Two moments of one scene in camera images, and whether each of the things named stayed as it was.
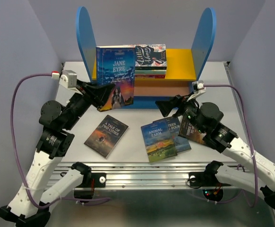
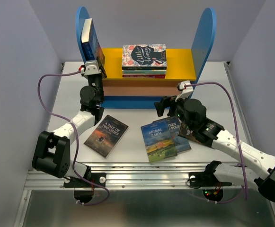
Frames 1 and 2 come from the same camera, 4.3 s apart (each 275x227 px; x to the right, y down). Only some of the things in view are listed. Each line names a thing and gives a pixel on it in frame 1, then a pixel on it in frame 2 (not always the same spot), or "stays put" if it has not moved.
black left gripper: [97, 94] -> [102, 74]
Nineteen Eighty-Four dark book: [181, 144] stays put
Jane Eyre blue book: [115, 65] -> [91, 48]
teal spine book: [150, 71] stays put
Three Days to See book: [188, 130] stays put
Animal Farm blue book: [158, 141] stays put
